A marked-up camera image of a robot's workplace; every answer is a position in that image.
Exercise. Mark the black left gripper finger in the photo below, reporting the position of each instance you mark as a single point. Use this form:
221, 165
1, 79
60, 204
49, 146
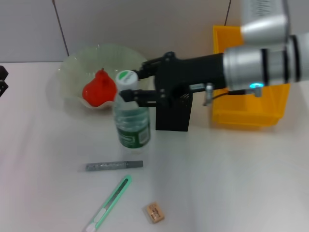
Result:
2, 72
2, 89

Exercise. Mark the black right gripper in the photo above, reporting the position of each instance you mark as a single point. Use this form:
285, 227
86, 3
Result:
188, 72

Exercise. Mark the clear plastic water bottle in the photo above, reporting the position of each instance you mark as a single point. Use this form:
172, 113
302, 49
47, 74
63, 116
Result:
131, 125

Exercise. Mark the red-orange fruit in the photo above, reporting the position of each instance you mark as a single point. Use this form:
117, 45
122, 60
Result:
99, 91

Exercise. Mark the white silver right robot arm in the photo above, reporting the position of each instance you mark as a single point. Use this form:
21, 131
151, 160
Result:
253, 65

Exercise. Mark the black mesh pen holder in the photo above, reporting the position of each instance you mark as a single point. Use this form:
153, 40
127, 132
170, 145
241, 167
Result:
172, 118

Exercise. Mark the green glass fruit plate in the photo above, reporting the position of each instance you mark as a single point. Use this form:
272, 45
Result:
77, 65

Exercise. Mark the grey marker pen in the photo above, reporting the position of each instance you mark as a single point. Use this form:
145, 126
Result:
116, 166

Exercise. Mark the green utility knife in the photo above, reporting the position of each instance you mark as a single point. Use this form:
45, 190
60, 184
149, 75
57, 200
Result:
113, 195

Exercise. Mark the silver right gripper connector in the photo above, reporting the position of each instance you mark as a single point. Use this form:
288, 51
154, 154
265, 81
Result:
208, 94

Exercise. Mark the yellow plastic bin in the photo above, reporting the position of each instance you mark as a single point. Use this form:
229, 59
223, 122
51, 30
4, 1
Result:
241, 113

